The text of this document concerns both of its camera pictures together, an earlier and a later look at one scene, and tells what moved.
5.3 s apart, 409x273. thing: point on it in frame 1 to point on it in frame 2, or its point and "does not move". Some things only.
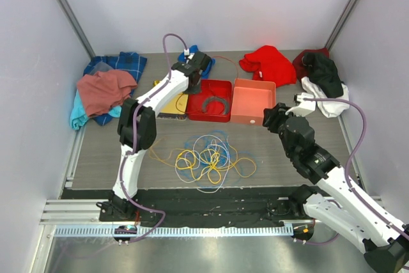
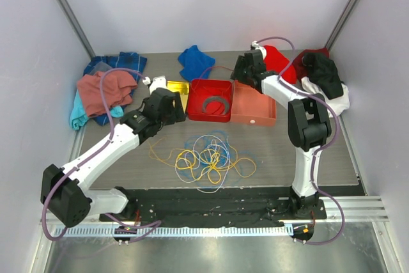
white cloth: x=329 y=109 does not move
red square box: x=214 y=104 does not move
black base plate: x=207 y=208 does not move
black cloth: x=323 y=72 does not move
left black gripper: x=194 y=91 to x=177 y=114
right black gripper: x=273 y=116 to x=237 y=73
